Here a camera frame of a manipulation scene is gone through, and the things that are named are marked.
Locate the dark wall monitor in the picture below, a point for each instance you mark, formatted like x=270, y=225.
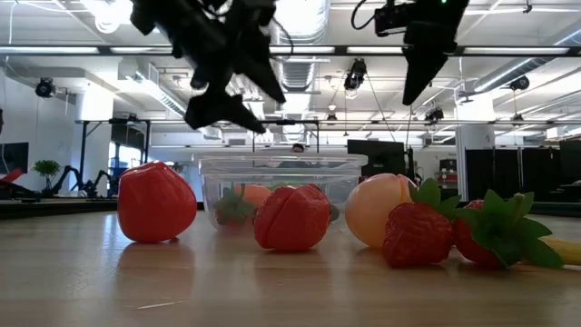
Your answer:
x=13, y=158

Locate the small strawberry with leaves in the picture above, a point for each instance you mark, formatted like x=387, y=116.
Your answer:
x=233, y=209

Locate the black partition wall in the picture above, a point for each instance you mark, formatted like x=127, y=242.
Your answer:
x=508, y=175

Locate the background black frame rig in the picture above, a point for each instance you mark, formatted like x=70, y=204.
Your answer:
x=82, y=159

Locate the black background monitor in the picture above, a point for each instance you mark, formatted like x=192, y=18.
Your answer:
x=376, y=150

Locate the orange peeled tangerine toy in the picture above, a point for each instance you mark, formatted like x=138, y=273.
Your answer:
x=258, y=195

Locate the yellow banana toy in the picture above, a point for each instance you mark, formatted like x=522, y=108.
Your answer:
x=565, y=251

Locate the black ceiling-mounted camera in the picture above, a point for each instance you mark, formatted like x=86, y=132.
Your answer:
x=356, y=72
x=45, y=87
x=519, y=82

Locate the background black robot arm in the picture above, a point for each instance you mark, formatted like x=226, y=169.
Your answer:
x=68, y=169

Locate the pale orange plastic peach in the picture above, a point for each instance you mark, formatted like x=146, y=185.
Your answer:
x=370, y=209

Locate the glossy red plastic fruit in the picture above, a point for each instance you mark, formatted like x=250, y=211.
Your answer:
x=154, y=204

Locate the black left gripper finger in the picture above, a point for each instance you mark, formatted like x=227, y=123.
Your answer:
x=213, y=111
x=256, y=63

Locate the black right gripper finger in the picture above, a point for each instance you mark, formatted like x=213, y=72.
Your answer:
x=420, y=72

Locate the person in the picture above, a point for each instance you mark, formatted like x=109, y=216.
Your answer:
x=298, y=148

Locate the background potted plant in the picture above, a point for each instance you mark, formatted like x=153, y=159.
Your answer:
x=46, y=168

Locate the large strawberry with leaves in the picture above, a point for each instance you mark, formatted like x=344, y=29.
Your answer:
x=415, y=236
x=472, y=250

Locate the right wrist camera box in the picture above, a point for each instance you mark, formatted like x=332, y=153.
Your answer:
x=392, y=20

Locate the clear plastic tupperware container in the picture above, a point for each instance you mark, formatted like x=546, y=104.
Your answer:
x=281, y=170

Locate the silver ceiling duct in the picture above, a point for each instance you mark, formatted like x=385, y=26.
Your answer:
x=304, y=68

